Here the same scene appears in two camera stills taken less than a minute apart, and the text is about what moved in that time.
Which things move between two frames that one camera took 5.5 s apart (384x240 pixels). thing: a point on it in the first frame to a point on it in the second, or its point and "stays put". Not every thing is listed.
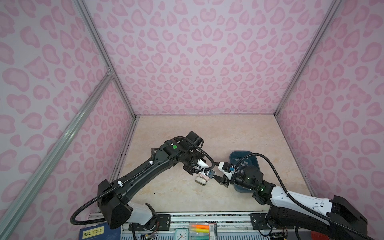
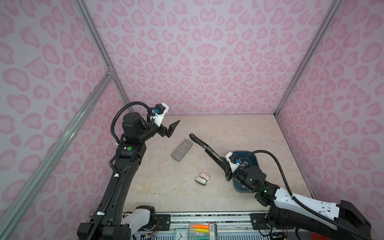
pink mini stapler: x=204 y=176 stays put
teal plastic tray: x=239 y=159 stays put
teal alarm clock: x=181 y=234 stays put
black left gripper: x=191 y=169 to x=162 y=130
